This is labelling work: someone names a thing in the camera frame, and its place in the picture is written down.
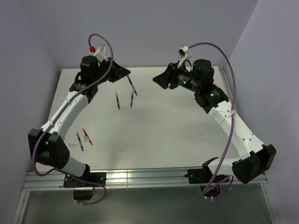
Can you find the aluminium side rail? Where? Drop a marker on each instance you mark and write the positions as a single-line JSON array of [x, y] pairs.
[[231, 100]]

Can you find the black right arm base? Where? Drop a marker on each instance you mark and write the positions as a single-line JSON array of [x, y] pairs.
[[198, 175]]

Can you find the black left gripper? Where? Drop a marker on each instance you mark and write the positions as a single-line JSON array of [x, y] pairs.
[[117, 72]]

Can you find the dark blue capped pen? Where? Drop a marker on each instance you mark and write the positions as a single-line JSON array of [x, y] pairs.
[[80, 141]]

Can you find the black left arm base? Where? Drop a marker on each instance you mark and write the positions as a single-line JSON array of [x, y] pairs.
[[84, 188]]

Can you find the green capped pen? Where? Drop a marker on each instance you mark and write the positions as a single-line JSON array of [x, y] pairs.
[[132, 85]]

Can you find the magenta pen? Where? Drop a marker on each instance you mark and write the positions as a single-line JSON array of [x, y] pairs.
[[117, 100]]

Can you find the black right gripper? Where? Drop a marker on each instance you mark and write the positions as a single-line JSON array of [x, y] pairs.
[[169, 75]]

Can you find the light blue pen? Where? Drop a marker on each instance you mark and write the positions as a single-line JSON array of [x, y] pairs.
[[131, 99]]

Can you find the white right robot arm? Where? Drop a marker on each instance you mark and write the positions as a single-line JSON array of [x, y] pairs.
[[254, 156]]

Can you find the aluminium front rail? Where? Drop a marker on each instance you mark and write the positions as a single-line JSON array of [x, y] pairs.
[[115, 179]]

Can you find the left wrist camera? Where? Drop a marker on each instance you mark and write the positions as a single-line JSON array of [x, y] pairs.
[[99, 52]]

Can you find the red capped pen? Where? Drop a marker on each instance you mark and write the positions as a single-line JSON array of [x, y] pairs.
[[87, 136]]

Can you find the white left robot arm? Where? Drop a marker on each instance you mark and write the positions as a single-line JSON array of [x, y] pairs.
[[47, 144]]

